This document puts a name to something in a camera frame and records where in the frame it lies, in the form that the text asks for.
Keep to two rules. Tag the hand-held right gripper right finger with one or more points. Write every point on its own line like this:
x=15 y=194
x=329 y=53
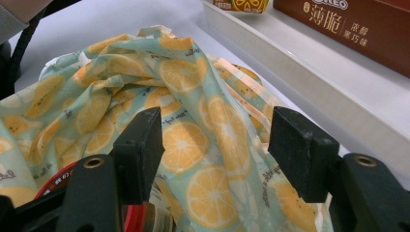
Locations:
x=299 y=151

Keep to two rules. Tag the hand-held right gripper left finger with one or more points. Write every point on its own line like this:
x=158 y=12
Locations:
x=140 y=154

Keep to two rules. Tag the white plastic tray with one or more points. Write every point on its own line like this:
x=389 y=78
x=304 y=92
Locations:
x=322 y=93

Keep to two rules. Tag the red lidded jar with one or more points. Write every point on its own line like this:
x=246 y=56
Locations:
x=133 y=219

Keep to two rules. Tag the brown wooden box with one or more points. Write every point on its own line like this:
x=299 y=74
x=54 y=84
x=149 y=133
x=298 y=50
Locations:
x=351 y=29

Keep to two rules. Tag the yellow snack packet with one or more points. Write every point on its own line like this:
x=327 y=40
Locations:
x=241 y=5

